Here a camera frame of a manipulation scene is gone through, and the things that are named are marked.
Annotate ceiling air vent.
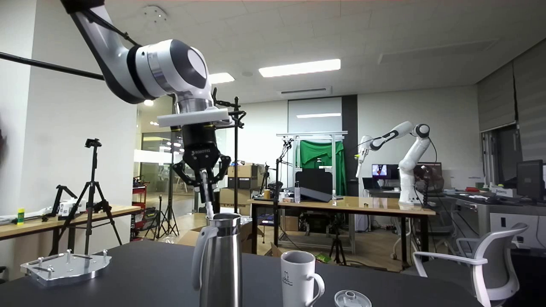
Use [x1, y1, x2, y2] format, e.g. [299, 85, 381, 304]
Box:
[279, 85, 335, 97]

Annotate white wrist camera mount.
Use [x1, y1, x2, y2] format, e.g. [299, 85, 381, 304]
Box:
[158, 108, 236, 130]

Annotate small black desk stand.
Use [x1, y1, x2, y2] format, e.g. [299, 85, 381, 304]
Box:
[42, 183, 79, 224]

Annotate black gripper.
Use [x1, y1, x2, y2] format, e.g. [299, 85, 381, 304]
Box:
[171, 123, 234, 198]

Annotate green hanging cloth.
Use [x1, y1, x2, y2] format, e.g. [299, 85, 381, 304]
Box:
[299, 138, 349, 196]

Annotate stainless steel flask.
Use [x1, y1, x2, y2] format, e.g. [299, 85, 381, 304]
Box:
[192, 212, 245, 307]

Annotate white bottle brush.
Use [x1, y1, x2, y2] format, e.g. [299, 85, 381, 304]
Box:
[199, 169, 219, 225]

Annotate black camera tripod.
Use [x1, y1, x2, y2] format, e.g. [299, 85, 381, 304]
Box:
[50, 137, 125, 258]

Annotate grey window roller blind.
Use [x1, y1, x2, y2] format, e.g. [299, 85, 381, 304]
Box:
[477, 39, 546, 135]

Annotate black floor tripod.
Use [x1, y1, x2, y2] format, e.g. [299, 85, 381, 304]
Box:
[149, 193, 182, 239]

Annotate white ceramic mug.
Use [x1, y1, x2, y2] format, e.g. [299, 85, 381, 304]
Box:
[279, 249, 328, 307]

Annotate open cardboard box stacked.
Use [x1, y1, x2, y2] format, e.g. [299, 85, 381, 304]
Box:
[228, 162, 270, 193]

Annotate clear round lid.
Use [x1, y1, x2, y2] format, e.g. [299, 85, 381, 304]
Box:
[333, 288, 376, 307]

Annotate white cabinet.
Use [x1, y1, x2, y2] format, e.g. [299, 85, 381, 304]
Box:
[489, 212, 546, 253]

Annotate long wooden bench top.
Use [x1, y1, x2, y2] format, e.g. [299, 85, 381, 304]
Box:
[0, 203, 146, 242]

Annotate black computer tower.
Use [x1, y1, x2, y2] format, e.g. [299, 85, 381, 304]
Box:
[516, 159, 546, 203]

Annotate black boom pole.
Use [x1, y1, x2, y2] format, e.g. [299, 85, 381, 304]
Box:
[0, 50, 108, 82]

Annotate white office chair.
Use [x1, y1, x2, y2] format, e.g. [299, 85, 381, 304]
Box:
[410, 225, 530, 307]

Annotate clear plastic tray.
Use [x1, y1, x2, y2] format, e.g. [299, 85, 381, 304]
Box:
[19, 247, 115, 288]

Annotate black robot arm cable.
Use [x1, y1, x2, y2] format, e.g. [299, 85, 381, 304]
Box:
[84, 5, 144, 48]

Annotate black upright light stand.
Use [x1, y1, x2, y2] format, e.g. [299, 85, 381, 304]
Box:
[212, 96, 248, 217]

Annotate small black tripod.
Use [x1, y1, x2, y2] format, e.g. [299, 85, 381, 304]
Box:
[327, 229, 350, 268]

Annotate wooden table black legs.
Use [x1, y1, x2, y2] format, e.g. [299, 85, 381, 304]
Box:
[250, 195, 439, 273]

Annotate small lit computer monitor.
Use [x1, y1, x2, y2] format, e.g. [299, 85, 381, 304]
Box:
[371, 162, 402, 183]

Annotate long ceiling light panel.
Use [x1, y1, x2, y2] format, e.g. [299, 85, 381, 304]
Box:
[258, 56, 344, 80]
[207, 70, 238, 87]

